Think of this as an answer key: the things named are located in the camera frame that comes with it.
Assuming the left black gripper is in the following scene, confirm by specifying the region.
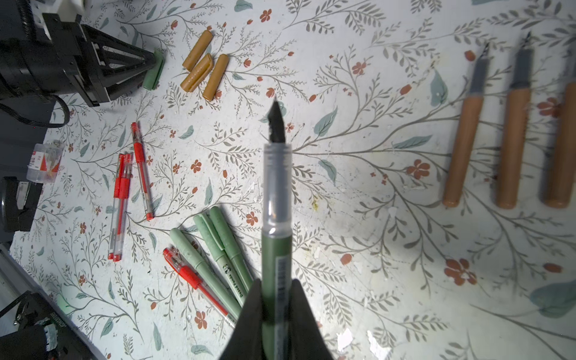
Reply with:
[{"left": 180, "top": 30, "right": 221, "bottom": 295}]
[{"left": 1, "top": 1, "right": 157, "bottom": 107}]

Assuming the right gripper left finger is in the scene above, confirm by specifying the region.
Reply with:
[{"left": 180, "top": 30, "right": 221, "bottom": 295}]
[{"left": 220, "top": 279, "right": 263, "bottom": 360}]

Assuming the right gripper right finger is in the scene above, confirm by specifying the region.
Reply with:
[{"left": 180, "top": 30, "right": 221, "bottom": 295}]
[{"left": 289, "top": 279, "right": 333, "bottom": 359}]

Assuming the green pen cap one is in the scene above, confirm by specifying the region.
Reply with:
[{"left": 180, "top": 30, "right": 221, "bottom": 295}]
[{"left": 142, "top": 49, "right": 165, "bottom": 91}]

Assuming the brown pen cap one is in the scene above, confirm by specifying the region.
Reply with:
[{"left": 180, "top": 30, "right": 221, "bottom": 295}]
[{"left": 182, "top": 30, "right": 213, "bottom": 71}]

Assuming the brown pen cap two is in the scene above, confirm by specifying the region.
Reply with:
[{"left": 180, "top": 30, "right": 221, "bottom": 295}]
[{"left": 181, "top": 54, "right": 214, "bottom": 92}]

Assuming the brown pen cap three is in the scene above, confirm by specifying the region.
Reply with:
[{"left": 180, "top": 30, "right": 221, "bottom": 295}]
[{"left": 202, "top": 54, "right": 230, "bottom": 101}]

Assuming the red pen upper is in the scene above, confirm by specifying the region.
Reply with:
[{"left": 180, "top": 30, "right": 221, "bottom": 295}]
[{"left": 130, "top": 122, "right": 155, "bottom": 221}]

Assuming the red pen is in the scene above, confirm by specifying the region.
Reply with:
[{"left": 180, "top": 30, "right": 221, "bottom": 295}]
[
  {"left": 108, "top": 154, "right": 125, "bottom": 260},
  {"left": 113, "top": 153, "right": 132, "bottom": 262},
  {"left": 130, "top": 122, "right": 155, "bottom": 221},
  {"left": 163, "top": 246, "right": 236, "bottom": 327}
]

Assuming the red pen lower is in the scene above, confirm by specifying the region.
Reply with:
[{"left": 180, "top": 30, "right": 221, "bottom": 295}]
[{"left": 163, "top": 246, "right": 236, "bottom": 327}]

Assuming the red pen left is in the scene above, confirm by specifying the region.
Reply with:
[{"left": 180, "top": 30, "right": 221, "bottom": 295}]
[{"left": 108, "top": 154, "right": 125, "bottom": 260}]

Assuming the red pen right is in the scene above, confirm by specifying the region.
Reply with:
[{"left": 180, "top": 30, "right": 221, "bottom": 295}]
[{"left": 113, "top": 153, "right": 132, "bottom": 262}]

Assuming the small clear plastic box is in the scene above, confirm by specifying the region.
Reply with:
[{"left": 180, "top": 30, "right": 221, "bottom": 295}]
[{"left": 26, "top": 140, "right": 64, "bottom": 184}]

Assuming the floral patterned table mat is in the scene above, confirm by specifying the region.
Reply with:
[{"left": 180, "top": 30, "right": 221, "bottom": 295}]
[{"left": 10, "top": 1, "right": 575, "bottom": 359}]

